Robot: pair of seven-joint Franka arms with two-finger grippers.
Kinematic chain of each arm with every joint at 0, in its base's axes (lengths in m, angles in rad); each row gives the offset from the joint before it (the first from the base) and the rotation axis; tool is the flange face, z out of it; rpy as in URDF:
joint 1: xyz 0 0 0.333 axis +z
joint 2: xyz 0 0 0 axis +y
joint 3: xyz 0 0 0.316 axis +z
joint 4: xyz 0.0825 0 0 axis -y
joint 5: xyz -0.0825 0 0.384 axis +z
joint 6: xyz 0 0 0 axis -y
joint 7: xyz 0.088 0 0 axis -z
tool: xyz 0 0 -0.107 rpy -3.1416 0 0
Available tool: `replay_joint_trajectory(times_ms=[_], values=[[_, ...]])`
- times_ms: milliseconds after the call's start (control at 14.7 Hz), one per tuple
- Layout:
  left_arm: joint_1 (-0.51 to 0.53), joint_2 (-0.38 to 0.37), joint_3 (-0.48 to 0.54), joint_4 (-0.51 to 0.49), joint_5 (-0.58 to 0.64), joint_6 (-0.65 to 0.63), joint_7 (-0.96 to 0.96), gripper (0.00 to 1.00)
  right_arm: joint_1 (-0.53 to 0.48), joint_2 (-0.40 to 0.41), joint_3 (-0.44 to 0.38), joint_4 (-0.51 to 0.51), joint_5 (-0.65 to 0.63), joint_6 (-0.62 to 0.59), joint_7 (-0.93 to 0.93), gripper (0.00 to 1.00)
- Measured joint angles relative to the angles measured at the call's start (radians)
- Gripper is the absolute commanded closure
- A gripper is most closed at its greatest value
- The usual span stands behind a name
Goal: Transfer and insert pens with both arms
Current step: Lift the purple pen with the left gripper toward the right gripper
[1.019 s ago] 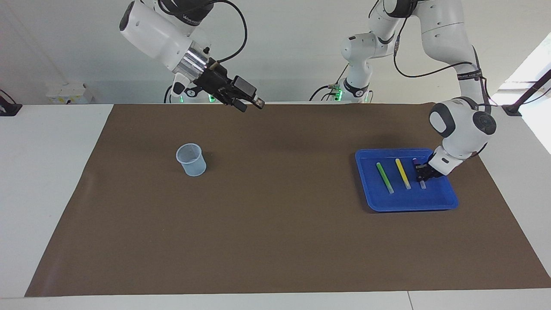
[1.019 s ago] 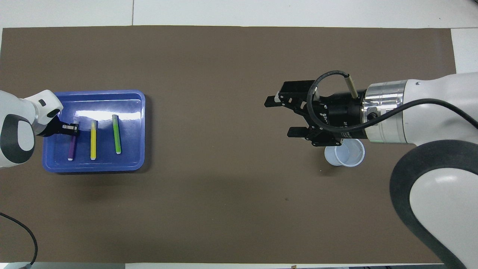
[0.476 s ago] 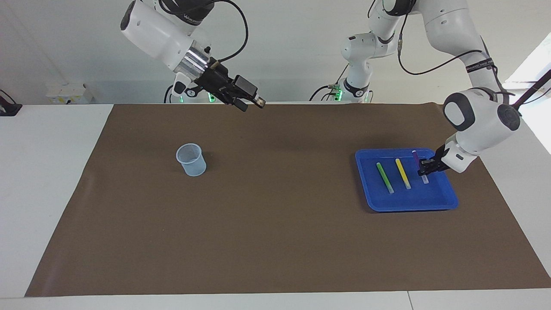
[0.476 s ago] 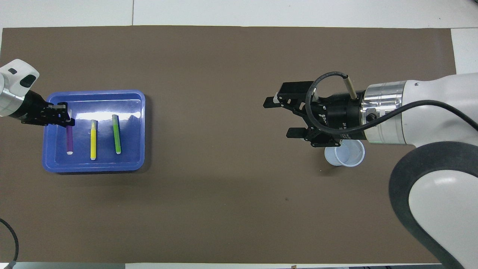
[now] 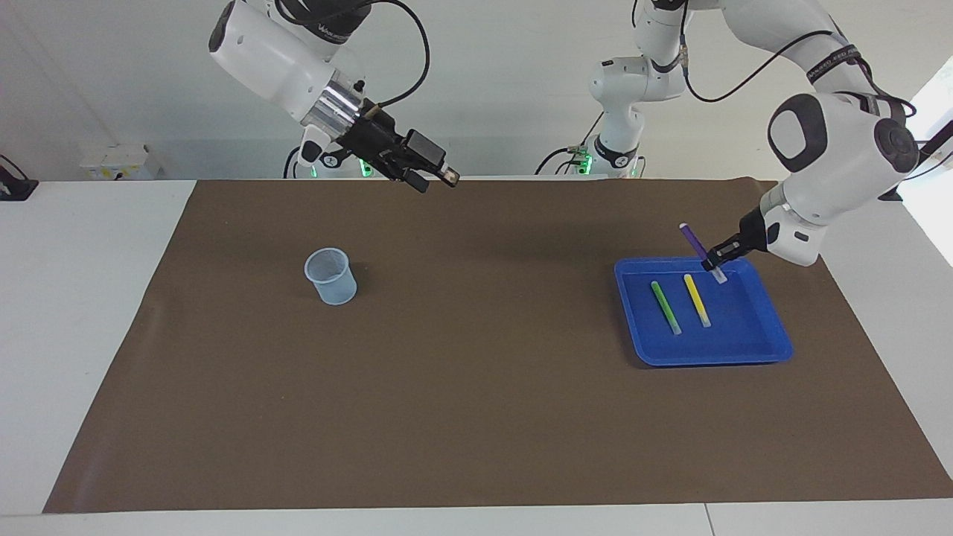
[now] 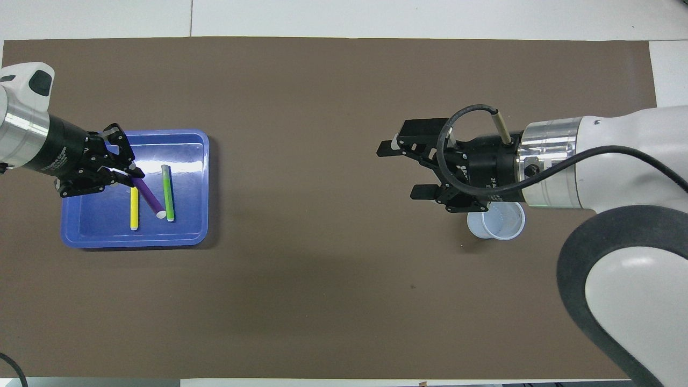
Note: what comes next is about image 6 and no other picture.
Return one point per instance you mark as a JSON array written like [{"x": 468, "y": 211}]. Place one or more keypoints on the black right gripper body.
[{"x": 492, "y": 169}]

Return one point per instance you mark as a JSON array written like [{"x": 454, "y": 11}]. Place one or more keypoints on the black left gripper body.
[{"x": 67, "y": 153}]

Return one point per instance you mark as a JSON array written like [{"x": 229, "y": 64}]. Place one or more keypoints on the yellow pen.
[{"x": 134, "y": 212}]

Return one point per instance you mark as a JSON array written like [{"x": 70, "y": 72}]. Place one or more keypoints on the purple pen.
[{"x": 150, "y": 199}]

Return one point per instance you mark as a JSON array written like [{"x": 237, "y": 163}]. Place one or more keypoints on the green pen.
[{"x": 168, "y": 193}]

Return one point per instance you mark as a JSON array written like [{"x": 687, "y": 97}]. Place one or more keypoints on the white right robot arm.
[{"x": 618, "y": 161}]

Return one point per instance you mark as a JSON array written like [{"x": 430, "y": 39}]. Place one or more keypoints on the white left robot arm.
[{"x": 21, "y": 123}]

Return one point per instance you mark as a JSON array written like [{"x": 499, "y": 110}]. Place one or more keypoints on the translucent plastic cup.
[{"x": 505, "y": 226}]

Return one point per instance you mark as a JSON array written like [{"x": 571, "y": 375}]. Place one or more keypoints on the blue plastic tray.
[{"x": 183, "y": 231}]

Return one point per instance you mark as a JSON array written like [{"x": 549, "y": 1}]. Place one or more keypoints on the brown table mat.
[{"x": 333, "y": 269}]

